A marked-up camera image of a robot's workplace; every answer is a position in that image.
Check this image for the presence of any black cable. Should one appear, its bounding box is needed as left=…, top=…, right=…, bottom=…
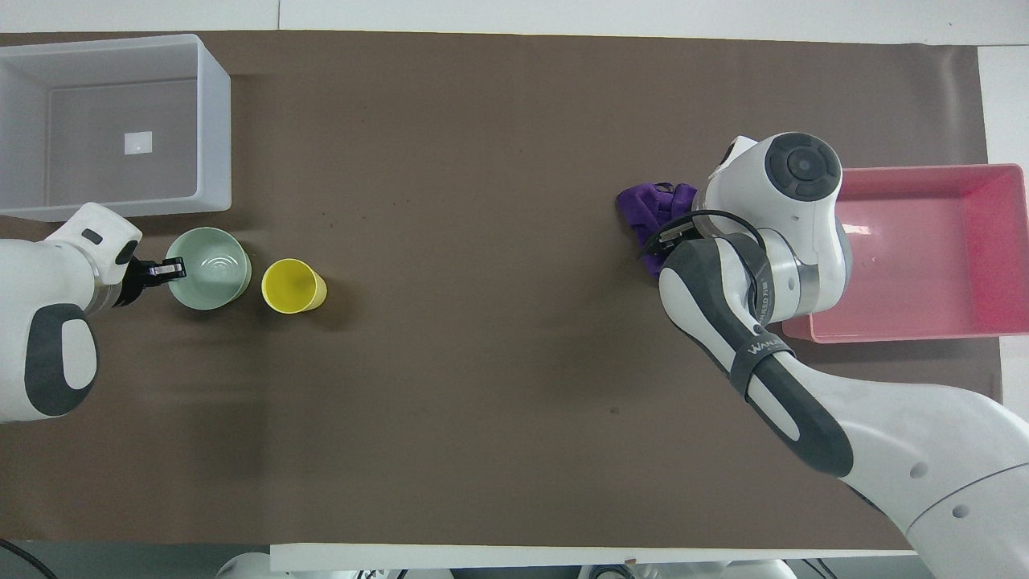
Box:
left=641, top=209, right=771, bottom=266
left=0, top=536, right=59, bottom=579

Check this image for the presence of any pale green bowl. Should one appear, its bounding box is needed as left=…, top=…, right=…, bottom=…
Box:
left=166, top=227, right=252, bottom=311

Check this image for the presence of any yellow cup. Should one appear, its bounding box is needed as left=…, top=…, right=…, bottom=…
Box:
left=261, top=258, right=328, bottom=314

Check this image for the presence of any purple cloth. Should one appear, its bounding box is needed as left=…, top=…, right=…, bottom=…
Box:
left=617, top=182, right=699, bottom=250

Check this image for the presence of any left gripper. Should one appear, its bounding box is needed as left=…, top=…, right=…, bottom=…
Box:
left=114, top=240, right=156, bottom=309

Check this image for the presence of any translucent white plastic box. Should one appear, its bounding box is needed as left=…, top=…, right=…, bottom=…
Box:
left=0, top=34, right=233, bottom=223

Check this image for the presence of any pink plastic box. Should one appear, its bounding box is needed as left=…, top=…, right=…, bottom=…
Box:
left=781, top=163, right=1029, bottom=345

